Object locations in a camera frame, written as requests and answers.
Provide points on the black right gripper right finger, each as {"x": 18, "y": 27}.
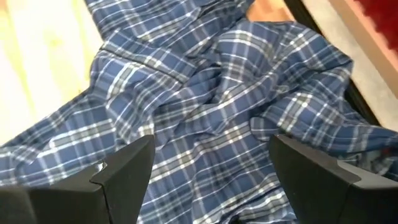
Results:
{"x": 326, "y": 199}

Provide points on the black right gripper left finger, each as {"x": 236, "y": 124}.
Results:
{"x": 93, "y": 202}

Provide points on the blue plaid garment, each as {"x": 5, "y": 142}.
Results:
{"x": 211, "y": 109}

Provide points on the red plastic laundry bin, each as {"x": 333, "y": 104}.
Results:
{"x": 385, "y": 15}

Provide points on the light wooden desk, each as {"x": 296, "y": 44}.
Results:
{"x": 373, "y": 35}

